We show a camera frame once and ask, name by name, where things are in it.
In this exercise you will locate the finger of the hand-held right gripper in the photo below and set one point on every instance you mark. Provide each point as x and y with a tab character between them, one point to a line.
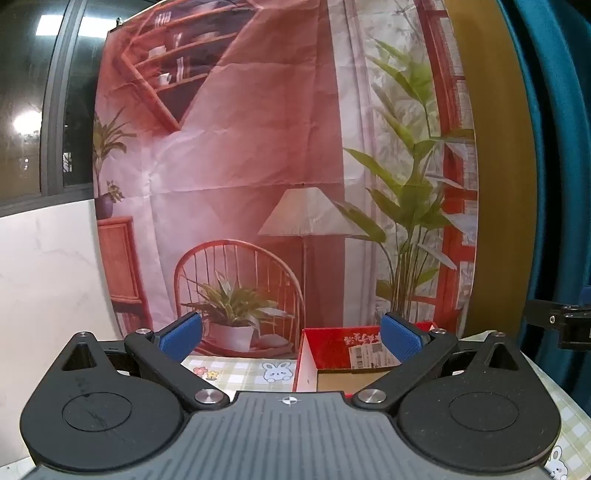
575	330

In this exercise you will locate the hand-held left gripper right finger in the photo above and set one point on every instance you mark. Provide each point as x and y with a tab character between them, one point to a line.
400	341

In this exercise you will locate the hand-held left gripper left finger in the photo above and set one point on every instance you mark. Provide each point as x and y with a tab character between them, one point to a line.
182	339

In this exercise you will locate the red strawberry print box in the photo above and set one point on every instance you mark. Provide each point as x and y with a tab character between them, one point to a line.
337	344

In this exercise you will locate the green checked tablecloth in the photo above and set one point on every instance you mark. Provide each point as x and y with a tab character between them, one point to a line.
240	374

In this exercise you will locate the blue curtain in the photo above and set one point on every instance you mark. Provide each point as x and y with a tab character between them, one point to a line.
563	161

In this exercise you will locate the dark glass window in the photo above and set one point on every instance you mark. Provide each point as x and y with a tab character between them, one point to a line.
27	92

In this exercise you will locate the printed wall tapestry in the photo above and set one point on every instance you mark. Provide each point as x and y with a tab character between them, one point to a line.
258	152

